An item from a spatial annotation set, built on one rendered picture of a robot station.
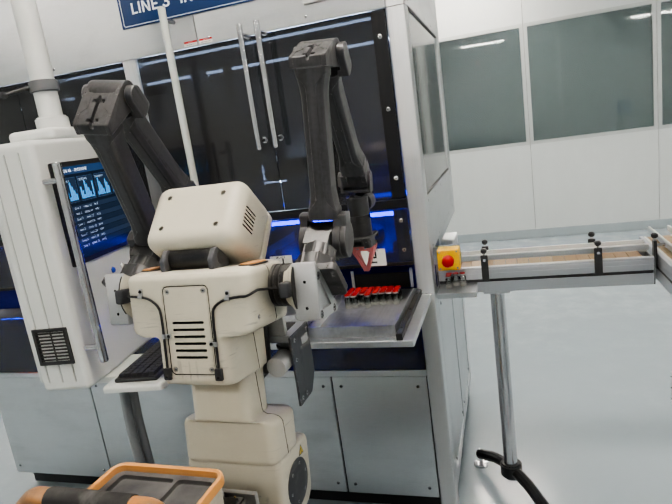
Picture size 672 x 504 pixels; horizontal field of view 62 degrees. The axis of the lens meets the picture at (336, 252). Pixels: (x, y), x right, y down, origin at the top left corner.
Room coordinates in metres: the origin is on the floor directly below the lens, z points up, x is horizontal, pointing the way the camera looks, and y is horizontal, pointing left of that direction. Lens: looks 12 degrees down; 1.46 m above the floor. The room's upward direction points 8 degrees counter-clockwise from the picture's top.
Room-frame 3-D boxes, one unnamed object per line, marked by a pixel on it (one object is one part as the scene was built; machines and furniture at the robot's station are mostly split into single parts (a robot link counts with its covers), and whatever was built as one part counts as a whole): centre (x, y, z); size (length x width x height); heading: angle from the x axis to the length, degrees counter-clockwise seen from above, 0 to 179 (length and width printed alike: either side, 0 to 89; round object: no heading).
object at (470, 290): (1.84, -0.40, 0.87); 0.14 x 0.13 x 0.02; 162
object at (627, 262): (1.85, -0.69, 0.92); 0.69 x 0.16 x 0.16; 72
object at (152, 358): (1.78, 0.62, 0.82); 0.40 x 0.14 x 0.02; 170
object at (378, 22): (1.82, -0.23, 1.40); 0.04 x 0.01 x 0.80; 72
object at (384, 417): (2.58, 0.52, 0.44); 2.06 x 1.00 x 0.88; 72
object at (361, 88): (1.89, -0.05, 1.50); 0.43 x 0.01 x 0.59; 72
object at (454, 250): (1.80, -0.37, 0.99); 0.08 x 0.07 x 0.07; 162
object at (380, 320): (1.66, -0.06, 0.90); 0.34 x 0.26 x 0.04; 161
